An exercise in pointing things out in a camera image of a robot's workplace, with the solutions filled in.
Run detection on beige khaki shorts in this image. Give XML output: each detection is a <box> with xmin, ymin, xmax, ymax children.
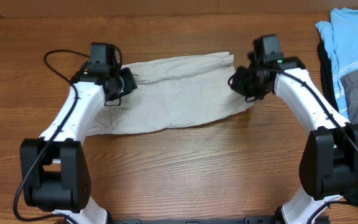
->
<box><xmin>88</xmin><ymin>52</ymin><xmax>252</xmax><ymax>136</ymax></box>

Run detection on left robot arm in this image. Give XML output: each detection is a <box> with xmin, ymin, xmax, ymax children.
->
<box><xmin>12</xmin><ymin>42</ymin><xmax>137</xmax><ymax>224</ymax></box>

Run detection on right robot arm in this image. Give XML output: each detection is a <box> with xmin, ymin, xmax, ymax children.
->
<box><xmin>227</xmin><ymin>34</ymin><xmax>358</xmax><ymax>224</ymax></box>

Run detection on black garment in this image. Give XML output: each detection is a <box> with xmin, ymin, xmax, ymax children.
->
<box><xmin>317</xmin><ymin>40</ymin><xmax>358</xmax><ymax>203</ymax></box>

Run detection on light blue shirt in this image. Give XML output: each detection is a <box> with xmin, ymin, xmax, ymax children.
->
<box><xmin>315</xmin><ymin>7</ymin><xmax>358</xmax><ymax>118</ymax></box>

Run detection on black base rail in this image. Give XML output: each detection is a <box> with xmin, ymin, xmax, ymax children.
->
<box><xmin>106</xmin><ymin>213</ymin><xmax>282</xmax><ymax>224</ymax></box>

